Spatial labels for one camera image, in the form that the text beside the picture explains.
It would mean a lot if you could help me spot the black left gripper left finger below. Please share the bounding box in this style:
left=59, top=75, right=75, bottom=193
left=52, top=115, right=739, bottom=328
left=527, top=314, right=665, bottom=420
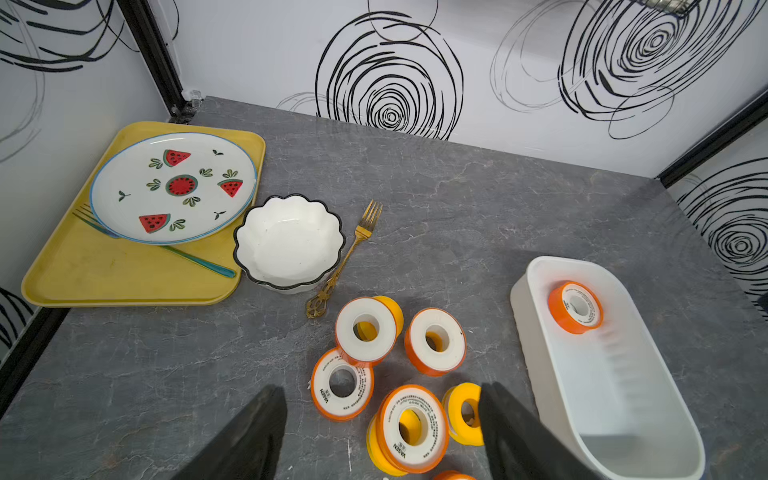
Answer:
left=174, top=385, right=287, bottom=479

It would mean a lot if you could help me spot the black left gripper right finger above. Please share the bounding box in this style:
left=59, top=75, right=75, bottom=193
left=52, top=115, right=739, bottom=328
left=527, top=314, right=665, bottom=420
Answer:
left=478, top=382, right=601, bottom=479

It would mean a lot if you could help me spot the orange tape roll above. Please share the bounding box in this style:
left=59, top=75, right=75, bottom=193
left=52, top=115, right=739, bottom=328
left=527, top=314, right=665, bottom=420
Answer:
left=376, top=384, right=450, bottom=474
left=310, top=348, right=374, bottom=422
left=404, top=308, right=467, bottom=377
left=335, top=297, right=398, bottom=368
left=433, top=471, right=476, bottom=480

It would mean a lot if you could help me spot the yellow tape spool right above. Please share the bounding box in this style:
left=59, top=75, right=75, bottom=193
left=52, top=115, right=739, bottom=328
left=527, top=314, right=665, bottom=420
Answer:
left=442, top=382, right=484, bottom=447

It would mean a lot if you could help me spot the orange tape roll bottom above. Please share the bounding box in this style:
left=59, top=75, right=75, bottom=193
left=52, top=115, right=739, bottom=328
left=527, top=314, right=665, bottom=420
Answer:
left=433, top=471, right=476, bottom=480

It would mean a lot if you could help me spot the white plastic storage box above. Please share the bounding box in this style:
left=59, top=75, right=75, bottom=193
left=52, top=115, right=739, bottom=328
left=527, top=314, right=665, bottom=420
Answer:
left=510, top=256, right=706, bottom=479

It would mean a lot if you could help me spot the yellow tape spool under centre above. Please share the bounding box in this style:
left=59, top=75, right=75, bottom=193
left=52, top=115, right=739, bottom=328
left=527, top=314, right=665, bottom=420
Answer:
left=366, top=415, right=406, bottom=477

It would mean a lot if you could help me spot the yellow tape spool behind top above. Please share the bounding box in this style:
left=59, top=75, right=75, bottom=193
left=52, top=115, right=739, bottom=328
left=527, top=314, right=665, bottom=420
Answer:
left=372, top=295, right=405, bottom=339

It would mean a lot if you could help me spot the gold fork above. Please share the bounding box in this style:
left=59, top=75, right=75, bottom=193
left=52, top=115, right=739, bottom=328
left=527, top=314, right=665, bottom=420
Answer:
left=305, top=200, right=384, bottom=320

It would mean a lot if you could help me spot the white scalloped bowl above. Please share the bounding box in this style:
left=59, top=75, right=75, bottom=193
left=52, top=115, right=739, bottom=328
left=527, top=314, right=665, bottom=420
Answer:
left=233, top=193, right=346, bottom=294

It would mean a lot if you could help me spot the watermelon pattern plate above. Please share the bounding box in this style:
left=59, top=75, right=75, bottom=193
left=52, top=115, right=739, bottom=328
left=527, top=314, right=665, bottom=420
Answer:
left=88, top=132, right=263, bottom=245

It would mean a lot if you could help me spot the teal handled fork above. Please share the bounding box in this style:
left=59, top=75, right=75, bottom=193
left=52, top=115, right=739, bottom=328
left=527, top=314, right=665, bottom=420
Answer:
left=72, top=204, right=236, bottom=278

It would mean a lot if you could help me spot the black corner frame post right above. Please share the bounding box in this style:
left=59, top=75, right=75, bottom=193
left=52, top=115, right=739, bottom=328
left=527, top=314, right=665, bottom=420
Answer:
left=657, top=90, right=767, bottom=187

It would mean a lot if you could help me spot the black corner frame post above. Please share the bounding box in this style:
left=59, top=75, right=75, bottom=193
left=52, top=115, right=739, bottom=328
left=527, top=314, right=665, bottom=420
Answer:
left=117, top=0, right=197, bottom=124
left=657, top=90, right=767, bottom=187

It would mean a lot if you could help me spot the black corner frame post left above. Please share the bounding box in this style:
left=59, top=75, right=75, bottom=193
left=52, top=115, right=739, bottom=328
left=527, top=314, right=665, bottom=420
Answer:
left=117, top=0, right=197, bottom=124

